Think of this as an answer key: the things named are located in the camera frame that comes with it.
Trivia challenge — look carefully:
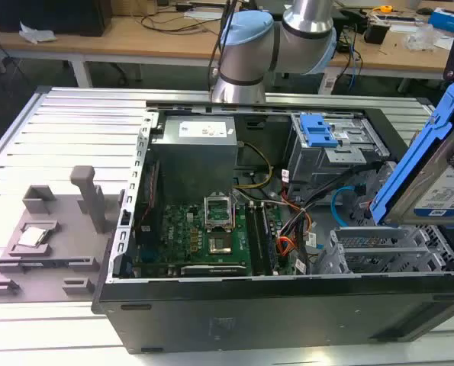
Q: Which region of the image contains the blue plastic bay latch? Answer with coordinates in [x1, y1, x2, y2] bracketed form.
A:
[298, 113, 340, 148]

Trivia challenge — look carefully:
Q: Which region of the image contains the silver disk bay cage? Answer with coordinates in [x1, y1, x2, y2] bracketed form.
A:
[314, 224, 454, 275]

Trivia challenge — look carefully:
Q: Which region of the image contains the blue disk wire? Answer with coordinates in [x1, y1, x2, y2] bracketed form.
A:
[330, 185, 366, 239]

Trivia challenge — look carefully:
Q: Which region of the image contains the silver bay with latch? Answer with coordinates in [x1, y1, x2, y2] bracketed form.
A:
[287, 112, 390, 191]

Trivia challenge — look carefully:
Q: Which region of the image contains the small black motor block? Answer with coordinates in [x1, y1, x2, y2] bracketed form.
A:
[363, 18, 390, 45]

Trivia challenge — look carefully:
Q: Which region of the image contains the black open PC case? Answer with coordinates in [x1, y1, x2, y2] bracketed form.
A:
[92, 99, 454, 355]

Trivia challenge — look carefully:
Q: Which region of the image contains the grey power supply unit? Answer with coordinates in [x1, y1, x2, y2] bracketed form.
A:
[149, 115, 240, 207]

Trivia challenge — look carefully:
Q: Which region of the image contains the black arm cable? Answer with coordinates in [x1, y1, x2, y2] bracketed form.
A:
[207, 0, 237, 92]

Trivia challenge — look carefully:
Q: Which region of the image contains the metal socket cover frame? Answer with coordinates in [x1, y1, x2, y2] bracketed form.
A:
[203, 193, 236, 233]

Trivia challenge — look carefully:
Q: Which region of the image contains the silver CPU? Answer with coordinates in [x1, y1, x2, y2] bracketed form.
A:
[17, 225, 54, 249]

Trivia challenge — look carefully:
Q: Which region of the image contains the grey parts rack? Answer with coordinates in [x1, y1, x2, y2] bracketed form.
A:
[0, 165, 127, 304]

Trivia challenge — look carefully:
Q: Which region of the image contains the yellow black wire bundle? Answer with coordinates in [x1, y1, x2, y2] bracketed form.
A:
[236, 141, 274, 191]

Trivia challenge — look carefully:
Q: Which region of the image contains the blue cardboard box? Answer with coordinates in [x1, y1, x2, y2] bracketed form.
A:
[427, 7, 454, 34]

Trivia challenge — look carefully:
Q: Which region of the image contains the black expansion slot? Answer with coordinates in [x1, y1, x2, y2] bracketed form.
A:
[179, 264, 250, 277]

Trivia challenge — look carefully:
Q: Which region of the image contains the black RAM stick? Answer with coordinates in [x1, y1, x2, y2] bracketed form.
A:
[257, 201, 277, 276]

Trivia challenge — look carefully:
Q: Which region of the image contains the green motherboard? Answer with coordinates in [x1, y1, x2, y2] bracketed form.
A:
[134, 171, 311, 276]

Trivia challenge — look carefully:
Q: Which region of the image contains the wooden desk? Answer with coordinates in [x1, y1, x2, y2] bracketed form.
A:
[0, 0, 454, 91]

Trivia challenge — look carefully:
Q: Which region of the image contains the white plastic bag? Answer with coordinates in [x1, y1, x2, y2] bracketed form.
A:
[18, 21, 58, 43]

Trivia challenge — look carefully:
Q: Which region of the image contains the white paper tag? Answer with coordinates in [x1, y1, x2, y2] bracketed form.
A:
[321, 68, 338, 95]

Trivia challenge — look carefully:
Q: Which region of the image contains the blue hanging cable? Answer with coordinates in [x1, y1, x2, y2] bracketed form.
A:
[346, 34, 363, 91]

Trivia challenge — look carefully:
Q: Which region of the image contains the thin metal locking lever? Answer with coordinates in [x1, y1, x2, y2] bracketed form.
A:
[230, 190, 239, 232]

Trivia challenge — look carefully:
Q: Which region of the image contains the large black box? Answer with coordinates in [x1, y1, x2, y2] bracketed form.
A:
[0, 0, 111, 37]

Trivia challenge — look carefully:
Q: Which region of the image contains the red yellow black power wire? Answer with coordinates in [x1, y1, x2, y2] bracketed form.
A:
[275, 205, 317, 268]

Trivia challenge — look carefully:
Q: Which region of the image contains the clear plastic bag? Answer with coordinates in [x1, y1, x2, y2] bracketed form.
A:
[405, 24, 437, 53]

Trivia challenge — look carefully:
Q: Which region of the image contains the CPU socket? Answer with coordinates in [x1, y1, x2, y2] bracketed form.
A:
[206, 233, 235, 257]

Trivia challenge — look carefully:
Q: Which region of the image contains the hard disk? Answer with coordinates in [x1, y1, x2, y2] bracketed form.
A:
[369, 72, 454, 226]

